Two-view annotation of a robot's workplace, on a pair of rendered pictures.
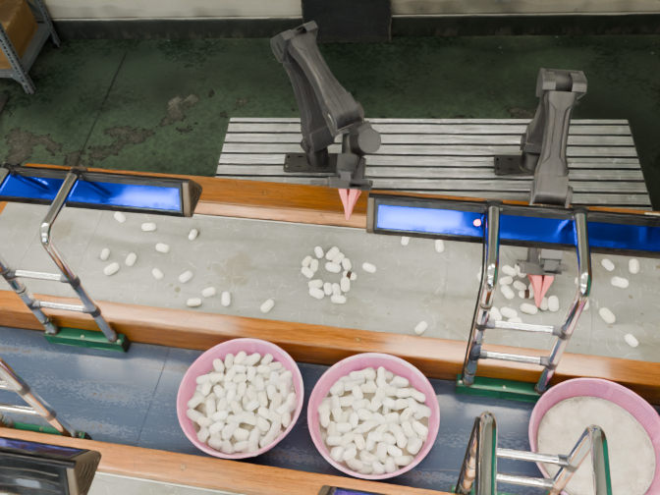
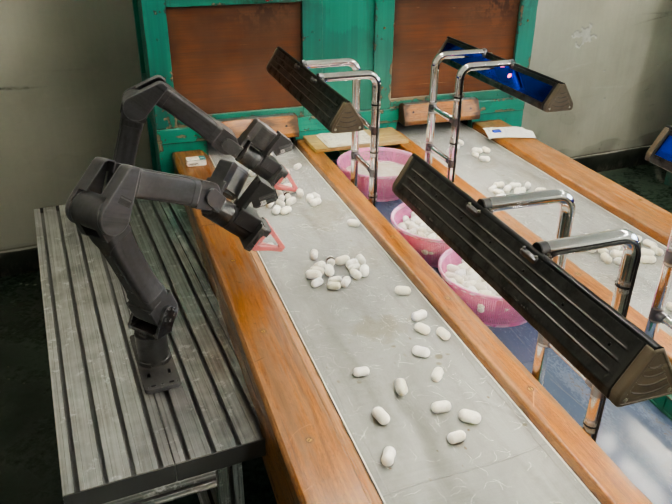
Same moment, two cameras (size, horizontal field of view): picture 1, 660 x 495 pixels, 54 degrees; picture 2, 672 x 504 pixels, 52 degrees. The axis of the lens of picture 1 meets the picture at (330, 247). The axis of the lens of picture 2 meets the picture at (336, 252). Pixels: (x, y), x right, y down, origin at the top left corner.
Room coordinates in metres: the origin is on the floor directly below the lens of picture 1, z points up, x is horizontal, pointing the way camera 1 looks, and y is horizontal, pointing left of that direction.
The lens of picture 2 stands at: (1.65, 1.16, 1.53)
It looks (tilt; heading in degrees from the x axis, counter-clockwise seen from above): 28 degrees down; 236
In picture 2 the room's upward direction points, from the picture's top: 1 degrees clockwise
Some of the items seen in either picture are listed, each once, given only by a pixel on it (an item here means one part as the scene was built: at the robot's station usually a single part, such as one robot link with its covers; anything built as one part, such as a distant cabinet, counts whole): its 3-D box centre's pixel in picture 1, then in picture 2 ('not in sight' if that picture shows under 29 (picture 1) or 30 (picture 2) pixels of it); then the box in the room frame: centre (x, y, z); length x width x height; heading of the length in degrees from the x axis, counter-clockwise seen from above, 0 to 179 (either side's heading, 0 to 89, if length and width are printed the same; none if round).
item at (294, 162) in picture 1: (317, 154); (152, 345); (1.33, 0.01, 0.71); 0.20 x 0.07 x 0.08; 80
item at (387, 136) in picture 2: not in sight; (355, 139); (0.36, -0.69, 0.77); 0.33 x 0.15 x 0.01; 165
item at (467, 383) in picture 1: (517, 307); (337, 146); (0.65, -0.36, 0.90); 0.20 x 0.19 x 0.45; 75
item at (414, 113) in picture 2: not in sight; (440, 110); (0.01, -0.65, 0.83); 0.30 x 0.06 x 0.07; 165
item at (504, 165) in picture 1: (532, 156); not in sight; (1.23, -0.59, 0.71); 0.20 x 0.07 x 0.08; 80
